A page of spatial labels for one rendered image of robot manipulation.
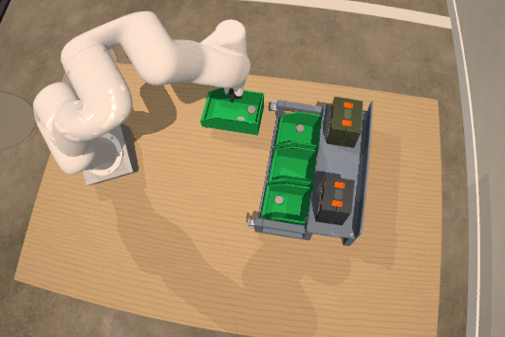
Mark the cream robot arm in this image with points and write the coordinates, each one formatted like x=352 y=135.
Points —
x=107 y=99

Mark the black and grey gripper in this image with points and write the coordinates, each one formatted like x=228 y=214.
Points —
x=235 y=92

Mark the dark grey case with orange latches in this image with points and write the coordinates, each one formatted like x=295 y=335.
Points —
x=336 y=200

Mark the green bin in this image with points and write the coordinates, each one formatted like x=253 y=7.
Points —
x=218 y=105
x=309 y=138
x=293 y=164
x=295 y=206

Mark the grey metal shelf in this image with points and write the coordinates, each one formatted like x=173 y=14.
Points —
x=333 y=161

